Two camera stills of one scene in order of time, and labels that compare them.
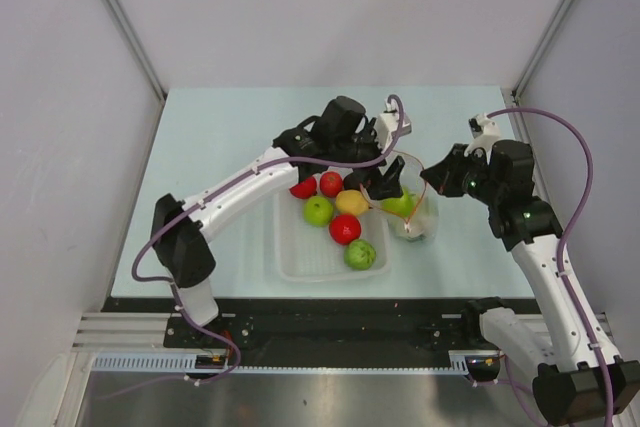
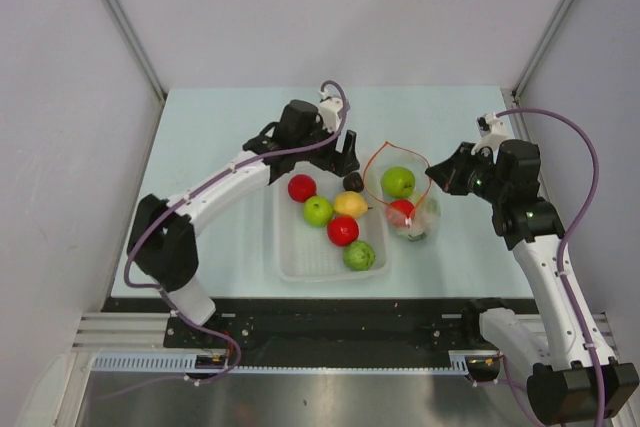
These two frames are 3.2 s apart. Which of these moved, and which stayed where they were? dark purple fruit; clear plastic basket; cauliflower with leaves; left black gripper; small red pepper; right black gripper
Moved: left black gripper
Stayed: dark purple fruit; clear plastic basket; right black gripper; small red pepper; cauliflower with leaves
